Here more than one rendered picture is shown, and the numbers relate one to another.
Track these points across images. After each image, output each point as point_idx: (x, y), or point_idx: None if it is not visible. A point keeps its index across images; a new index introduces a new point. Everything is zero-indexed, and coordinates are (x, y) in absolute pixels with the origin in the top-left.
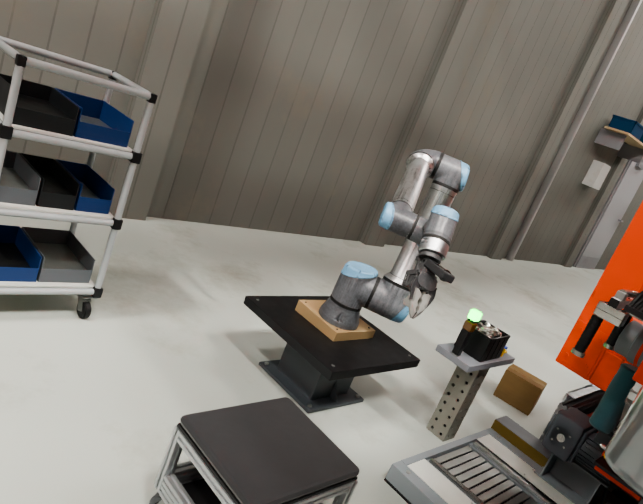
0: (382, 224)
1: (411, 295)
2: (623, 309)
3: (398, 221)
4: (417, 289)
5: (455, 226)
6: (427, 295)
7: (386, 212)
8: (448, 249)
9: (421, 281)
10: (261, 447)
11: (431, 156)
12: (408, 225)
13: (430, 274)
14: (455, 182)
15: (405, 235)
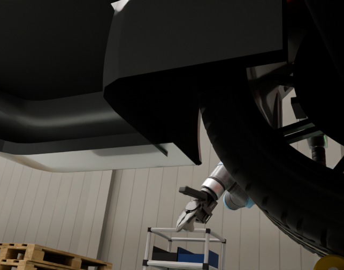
0: (225, 205)
1: (178, 217)
2: (296, 118)
3: (226, 196)
4: (184, 212)
5: (223, 167)
6: (189, 213)
7: (223, 196)
8: (215, 182)
9: (187, 207)
10: None
11: (329, 167)
12: (228, 194)
13: (195, 200)
14: None
15: (231, 202)
